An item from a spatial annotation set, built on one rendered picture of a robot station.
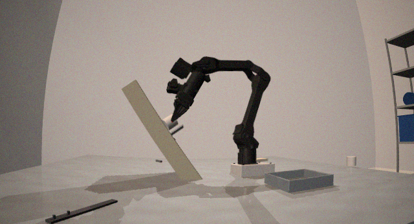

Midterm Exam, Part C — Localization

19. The white cylinder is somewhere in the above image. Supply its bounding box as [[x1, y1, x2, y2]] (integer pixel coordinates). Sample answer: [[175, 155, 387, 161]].
[[162, 115, 178, 130]]

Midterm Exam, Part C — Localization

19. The tan service panel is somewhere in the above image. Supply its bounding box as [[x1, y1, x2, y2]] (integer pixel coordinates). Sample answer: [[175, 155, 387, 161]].
[[122, 80, 202, 180]]

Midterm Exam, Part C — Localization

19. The dark grey flat bar with two pegs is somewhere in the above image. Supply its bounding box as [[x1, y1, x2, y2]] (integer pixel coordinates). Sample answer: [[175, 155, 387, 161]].
[[45, 199, 118, 224]]

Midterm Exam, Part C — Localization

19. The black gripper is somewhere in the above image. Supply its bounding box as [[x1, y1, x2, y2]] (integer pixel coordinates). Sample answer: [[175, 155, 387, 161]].
[[171, 82, 199, 122]]

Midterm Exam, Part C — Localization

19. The beige cylinder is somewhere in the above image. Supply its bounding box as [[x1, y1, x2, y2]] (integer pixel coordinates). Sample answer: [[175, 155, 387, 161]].
[[346, 156, 356, 166]]

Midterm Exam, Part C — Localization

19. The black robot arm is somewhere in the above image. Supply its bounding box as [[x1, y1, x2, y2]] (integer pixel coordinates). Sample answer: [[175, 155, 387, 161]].
[[166, 56, 271, 164]]

